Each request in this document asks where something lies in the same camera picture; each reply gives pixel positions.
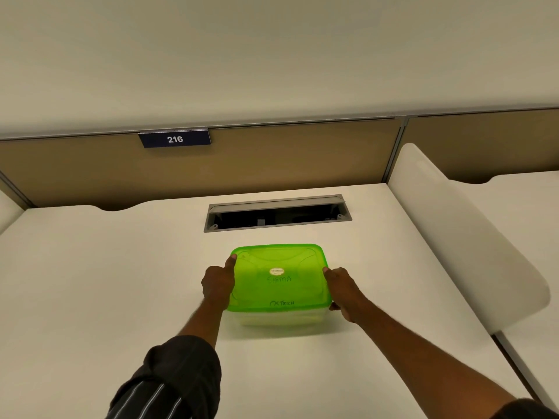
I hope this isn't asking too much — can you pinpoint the person's left hand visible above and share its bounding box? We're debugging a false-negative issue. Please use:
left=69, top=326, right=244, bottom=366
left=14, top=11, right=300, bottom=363
left=201, top=254, right=238, bottom=312

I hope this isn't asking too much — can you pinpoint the person's right hand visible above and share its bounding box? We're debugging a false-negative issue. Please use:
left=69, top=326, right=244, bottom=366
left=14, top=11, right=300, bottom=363
left=322, top=266, right=370, bottom=324

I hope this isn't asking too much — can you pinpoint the green lid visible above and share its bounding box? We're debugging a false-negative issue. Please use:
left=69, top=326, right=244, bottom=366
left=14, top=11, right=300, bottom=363
left=226, top=243, right=333, bottom=313

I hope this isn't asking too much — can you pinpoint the clear plastic food container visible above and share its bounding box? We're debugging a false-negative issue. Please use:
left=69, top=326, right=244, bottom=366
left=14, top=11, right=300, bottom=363
left=229, top=303, right=331, bottom=328

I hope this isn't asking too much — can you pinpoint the person's left forearm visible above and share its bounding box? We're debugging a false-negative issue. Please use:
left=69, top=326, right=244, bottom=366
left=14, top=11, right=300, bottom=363
left=105, top=297, right=226, bottom=419

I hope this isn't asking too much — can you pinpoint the person's right forearm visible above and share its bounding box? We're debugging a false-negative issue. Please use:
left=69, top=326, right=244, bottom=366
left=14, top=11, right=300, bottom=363
left=353, top=299, right=559, bottom=419

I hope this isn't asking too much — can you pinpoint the beige partition panel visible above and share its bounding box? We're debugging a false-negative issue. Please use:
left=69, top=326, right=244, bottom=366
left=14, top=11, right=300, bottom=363
left=398, top=108, right=559, bottom=184
left=0, top=118, right=404, bottom=212

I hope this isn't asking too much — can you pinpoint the dark blue number sign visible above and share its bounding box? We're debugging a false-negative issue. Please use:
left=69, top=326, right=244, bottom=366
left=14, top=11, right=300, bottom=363
left=138, top=129, right=212, bottom=149

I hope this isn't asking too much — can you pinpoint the white desk divider panel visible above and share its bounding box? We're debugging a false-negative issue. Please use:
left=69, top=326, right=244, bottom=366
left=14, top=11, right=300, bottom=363
left=387, top=143, right=551, bottom=335

